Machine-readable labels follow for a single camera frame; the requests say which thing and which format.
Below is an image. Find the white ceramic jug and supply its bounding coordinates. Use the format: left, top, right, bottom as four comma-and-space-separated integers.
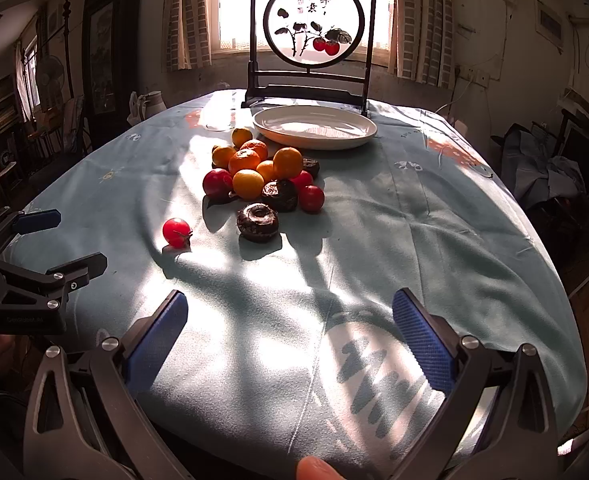
126, 91, 166, 126

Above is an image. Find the white oval plate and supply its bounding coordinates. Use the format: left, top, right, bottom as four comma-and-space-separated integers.
252, 105, 378, 151

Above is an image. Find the light blue printed tablecloth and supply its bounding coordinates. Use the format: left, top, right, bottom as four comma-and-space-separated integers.
5, 90, 587, 479

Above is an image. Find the left checked curtain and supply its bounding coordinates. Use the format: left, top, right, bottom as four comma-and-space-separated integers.
162, 0, 213, 73

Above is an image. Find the small red tomato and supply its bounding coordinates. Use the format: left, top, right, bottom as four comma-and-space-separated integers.
162, 218, 192, 249

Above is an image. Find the pile of dark clothes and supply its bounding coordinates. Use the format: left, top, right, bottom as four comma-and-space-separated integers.
491, 124, 589, 209

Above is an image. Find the dark brown passion fruit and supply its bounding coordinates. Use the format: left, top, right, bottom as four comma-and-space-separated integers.
261, 179, 298, 212

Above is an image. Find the black framed round painted screen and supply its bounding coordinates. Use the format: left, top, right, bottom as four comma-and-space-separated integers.
241, 0, 377, 116

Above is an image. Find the person's right hand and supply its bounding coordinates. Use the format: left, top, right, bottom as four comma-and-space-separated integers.
296, 456, 343, 480

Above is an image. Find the yellow small citrus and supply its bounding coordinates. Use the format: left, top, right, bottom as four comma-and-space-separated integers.
230, 128, 253, 150

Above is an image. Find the checked curtain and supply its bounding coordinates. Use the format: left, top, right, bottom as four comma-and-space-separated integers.
389, 0, 455, 90
162, 0, 213, 73

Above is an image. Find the small yellow kumquat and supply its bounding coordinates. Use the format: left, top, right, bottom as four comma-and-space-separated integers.
255, 159, 276, 183

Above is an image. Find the dark red plum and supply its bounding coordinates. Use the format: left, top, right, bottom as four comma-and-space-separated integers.
202, 168, 232, 202

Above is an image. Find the small orange citrus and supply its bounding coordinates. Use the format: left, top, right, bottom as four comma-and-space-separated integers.
212, 145, 237, 169

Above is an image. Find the yellow orange fruit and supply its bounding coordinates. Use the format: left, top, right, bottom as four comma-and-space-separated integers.
232, 169, 265, 200

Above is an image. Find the right checked curtain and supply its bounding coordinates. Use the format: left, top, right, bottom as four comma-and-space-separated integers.
389, 0, 455, 90

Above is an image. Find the red cherry tomato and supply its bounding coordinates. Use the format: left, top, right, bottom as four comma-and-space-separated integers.
290, 170, 314, 193
298, 185, 325, 214

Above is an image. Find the large orange tangerine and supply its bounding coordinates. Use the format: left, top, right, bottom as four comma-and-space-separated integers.
228, 148, 262, 176

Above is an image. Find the orange round citrus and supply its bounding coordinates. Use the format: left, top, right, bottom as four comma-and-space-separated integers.
273, 148, 303, 180

